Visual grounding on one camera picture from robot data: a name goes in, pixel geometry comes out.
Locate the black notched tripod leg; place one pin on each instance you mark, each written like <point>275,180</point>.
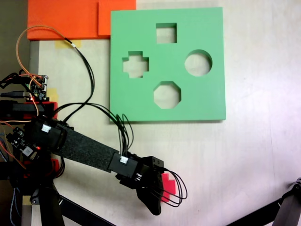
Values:
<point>288,209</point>

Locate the orange flat board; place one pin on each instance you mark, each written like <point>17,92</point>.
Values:
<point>58,18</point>

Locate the small circuit board with connectors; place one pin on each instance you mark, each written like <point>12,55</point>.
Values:
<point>37,88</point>

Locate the yellow tape strip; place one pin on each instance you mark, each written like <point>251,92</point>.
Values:
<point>53,95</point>
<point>60,44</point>
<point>26,201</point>

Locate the green shape sorting board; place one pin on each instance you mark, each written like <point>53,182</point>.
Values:
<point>204,99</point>

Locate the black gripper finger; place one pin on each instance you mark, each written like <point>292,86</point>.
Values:
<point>156,163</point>
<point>151,197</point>

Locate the black driver circuit board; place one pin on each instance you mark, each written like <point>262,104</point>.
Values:
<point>28,151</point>

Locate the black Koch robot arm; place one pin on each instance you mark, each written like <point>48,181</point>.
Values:
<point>87,150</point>

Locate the red cross columnar block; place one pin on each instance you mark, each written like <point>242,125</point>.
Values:
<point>170,186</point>

